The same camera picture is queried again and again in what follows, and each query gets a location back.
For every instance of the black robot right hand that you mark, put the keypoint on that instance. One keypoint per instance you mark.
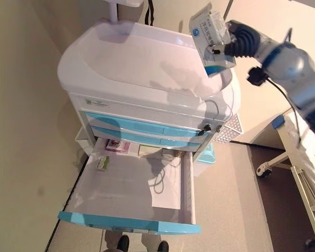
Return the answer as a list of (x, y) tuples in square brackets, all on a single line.
[(245, 39)]

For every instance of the white blue medicine box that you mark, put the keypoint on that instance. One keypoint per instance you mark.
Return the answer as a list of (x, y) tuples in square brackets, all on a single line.
[(204, 34)]

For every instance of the blue white cart drawer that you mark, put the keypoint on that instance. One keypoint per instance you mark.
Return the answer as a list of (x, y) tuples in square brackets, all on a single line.
[(147, 128), (120, 189), (173, 143)]

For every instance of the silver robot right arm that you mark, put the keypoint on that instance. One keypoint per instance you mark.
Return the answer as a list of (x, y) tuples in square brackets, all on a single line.
[(299, 68)]

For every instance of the beige medicine box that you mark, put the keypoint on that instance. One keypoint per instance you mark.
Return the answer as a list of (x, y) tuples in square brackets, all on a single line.
[(149, 151)]

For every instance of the white pink medicine box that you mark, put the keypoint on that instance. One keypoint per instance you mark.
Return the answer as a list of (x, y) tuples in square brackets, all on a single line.
[(118, 145)]

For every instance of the white green medicine box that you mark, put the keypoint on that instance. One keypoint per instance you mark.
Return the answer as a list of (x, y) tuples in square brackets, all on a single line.
[(102, 163)]

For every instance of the silver IV pole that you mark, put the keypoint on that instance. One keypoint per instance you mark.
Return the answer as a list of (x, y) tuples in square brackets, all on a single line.
[(228, 8)]

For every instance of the blue bed corner bumper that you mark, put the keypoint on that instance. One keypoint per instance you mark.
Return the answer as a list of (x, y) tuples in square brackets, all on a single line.
[(278, 122)]

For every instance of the white mesh side basket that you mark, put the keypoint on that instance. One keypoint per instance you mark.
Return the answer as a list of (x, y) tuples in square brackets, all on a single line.
[(228, 128)]

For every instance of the black cart keys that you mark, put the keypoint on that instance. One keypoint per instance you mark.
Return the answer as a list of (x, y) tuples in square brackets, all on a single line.
[(206, 128)]

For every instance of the white blue medical cart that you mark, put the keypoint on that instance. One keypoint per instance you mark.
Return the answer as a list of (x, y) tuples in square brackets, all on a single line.
[(134, 65)]

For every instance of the blue lid waste bin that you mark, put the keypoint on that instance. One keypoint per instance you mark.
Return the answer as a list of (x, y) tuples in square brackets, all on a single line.
[(206, 157)]

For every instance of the white bed sheet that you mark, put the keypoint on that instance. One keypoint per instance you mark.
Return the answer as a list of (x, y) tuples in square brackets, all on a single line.
[(307, 157)]

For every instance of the white cart side shelf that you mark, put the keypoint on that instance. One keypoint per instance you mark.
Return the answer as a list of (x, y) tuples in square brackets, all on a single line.
[(114, 10)]

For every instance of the black robot left foot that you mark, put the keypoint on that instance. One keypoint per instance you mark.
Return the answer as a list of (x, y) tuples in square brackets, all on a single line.
[(123, 244)]

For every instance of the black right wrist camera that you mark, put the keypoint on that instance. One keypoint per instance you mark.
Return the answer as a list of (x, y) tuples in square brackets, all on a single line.
[(257, 76)]

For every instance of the white hospital bed frame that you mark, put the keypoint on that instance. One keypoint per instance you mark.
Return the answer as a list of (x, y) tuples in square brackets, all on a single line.
[(267, 157)]

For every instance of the white bed side rail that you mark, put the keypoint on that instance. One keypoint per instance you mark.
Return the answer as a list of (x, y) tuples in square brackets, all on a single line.
[(308, 204)]

